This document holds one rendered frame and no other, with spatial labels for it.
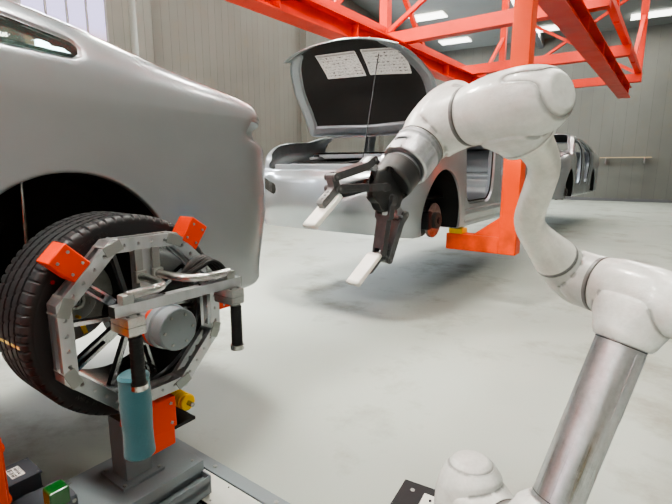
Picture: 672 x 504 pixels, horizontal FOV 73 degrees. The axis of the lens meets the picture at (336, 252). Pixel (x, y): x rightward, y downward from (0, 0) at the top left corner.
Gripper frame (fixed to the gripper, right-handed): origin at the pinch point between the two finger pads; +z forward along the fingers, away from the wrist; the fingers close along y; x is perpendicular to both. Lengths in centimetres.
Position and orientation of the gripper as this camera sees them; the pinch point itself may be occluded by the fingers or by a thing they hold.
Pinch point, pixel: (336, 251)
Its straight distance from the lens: 72.2
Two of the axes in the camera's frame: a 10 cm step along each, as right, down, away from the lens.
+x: 6.5, 1.4, -7.5
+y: -4.9, -6.7, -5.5
